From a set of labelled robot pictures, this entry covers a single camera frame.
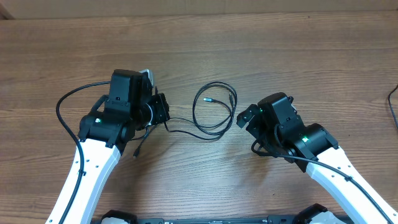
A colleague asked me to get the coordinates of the black USB cable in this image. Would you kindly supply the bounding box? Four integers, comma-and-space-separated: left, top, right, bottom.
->
163, 81, 238, 141

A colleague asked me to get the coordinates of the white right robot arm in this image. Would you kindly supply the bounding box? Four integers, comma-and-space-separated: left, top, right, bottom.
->
237, 92, 397, 223

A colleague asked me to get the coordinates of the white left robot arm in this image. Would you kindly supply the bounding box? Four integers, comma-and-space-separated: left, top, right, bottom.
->
47, 69, 170, 223

